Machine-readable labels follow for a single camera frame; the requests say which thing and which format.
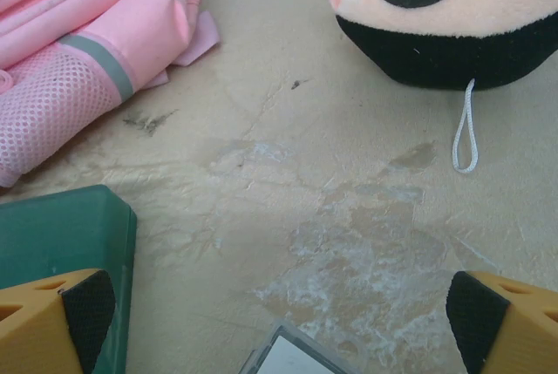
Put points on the green pencil case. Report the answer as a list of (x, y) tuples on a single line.
[(56, 230)]

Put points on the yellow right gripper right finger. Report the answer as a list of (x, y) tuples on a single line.
[(523, 335)]

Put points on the clear plastic box white card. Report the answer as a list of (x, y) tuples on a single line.
[(296, 354)]

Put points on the pink backpack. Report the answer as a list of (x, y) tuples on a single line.
[(65, 42)]

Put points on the pink cartoon plush toy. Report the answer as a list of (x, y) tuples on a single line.
[(444, 16)]

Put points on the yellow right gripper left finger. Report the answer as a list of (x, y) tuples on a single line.
[(30, 330)]

